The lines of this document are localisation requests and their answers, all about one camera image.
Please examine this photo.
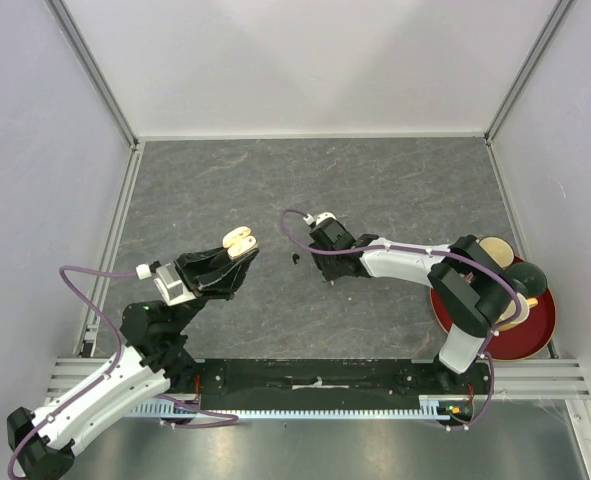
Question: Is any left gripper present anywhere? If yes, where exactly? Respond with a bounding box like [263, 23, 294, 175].
[169, 236, 261, 333]

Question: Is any beige earbud charging case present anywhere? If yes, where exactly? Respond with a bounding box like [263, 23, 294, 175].
[222, 226, 257, 260]

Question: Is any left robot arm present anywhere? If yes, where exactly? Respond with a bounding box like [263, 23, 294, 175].
[7, 237, 258, 479]

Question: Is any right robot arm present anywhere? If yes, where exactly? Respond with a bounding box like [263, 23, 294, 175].
[304, 212, 528, 394]

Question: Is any cream mug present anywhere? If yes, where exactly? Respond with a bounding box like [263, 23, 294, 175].
[478, 236, 515, 269]

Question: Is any dark green cup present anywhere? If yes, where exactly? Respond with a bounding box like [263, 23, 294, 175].
[506, 261, 548, 299]

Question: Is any red round tray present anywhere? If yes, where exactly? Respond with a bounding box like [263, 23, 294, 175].
[428, 257, 555, 373]

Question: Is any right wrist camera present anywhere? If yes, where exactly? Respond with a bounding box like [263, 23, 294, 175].
[313, 212, 337, 228]

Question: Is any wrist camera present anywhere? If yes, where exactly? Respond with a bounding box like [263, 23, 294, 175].
[153, 263, 196, 306]
[313, 212, 337, 228]

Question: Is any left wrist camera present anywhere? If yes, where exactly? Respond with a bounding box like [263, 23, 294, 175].
[153, 263, 196, 306]

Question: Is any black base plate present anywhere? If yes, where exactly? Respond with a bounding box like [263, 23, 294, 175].
[171, 359, 490, 412]

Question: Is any slotted cable duct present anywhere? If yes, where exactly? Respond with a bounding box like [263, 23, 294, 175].
[127, 398, 450, 421]

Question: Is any cream cup with handle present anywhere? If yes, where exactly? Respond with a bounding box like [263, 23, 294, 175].
[495, 294, 539, 331]

